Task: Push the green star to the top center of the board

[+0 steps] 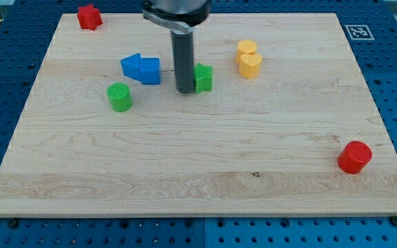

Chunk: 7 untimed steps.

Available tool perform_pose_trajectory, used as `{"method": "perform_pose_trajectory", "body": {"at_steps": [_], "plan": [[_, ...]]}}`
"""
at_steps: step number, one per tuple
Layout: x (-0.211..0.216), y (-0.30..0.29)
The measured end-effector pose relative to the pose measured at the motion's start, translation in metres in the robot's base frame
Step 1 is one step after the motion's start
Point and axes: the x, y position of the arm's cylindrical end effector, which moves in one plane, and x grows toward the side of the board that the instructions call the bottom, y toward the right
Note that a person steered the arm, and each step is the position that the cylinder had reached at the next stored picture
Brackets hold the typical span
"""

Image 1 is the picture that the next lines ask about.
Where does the blue triangle block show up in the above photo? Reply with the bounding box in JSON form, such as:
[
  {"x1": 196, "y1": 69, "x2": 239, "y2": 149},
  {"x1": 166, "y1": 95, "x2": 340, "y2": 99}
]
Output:
[{"x1": 120, "y1": 53, "x2": 141, "y2": 81}]

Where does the red star block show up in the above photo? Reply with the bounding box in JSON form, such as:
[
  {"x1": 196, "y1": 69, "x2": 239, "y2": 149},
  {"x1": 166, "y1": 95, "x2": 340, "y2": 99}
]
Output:
[{"x1": 77, "y1": 4, "x2": 103, "y2": 30}]

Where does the light wooden board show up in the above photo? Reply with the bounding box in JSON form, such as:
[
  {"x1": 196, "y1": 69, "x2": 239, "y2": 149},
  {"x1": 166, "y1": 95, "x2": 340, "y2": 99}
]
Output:
[{"x1": 0, "y1": 13, "x2": 397, "y2": 218}]

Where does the yellow hexagon block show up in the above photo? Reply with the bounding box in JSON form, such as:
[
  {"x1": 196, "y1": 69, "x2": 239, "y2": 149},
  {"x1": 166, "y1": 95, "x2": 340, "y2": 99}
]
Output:
[{"x1": 236, "y1": 39, "x2": 257, "y2": 63}]

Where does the green cylinder block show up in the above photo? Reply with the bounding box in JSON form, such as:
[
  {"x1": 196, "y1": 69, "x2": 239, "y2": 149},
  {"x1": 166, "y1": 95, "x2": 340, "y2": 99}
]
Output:
[{"x1": 106, "y1": 83, "x2": 132, "y2": 112}]

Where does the white fiducial marker tag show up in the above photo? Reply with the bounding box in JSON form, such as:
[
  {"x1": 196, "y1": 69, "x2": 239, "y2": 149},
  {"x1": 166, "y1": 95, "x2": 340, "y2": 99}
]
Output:
[{"x1": 345, "y1": 25, "x2": 374, "y2": 41}]

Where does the green star block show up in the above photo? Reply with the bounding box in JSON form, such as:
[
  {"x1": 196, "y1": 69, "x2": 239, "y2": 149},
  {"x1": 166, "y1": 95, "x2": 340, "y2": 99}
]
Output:
[{"x1": 194, "y1": 63, "x2": 213, "y2": 94}]

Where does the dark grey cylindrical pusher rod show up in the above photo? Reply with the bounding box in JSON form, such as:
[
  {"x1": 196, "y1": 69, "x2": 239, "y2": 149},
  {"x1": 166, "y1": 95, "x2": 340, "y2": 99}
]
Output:
[{"x1": 171, "y1": 31, "x2": 194, "y2": 94}]

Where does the red cylinder block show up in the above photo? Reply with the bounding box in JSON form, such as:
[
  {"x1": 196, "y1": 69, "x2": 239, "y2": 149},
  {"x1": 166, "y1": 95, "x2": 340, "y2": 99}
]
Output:
[{"x1": 337, "y1": 141, "x2": 373, "y2": 174}]

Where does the blue cube block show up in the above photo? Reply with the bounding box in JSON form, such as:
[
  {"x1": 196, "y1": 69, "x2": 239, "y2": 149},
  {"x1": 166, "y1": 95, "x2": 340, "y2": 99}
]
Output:
[{"x1": 139, "y1": 58, "x2": 161, "y2": 85}]

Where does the yellow heart block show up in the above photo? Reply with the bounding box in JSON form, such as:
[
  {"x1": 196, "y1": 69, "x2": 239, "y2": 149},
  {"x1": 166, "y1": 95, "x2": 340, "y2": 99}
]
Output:
[{"x1": 238, "y1": 54, "x2": 263, "y2": 79}]

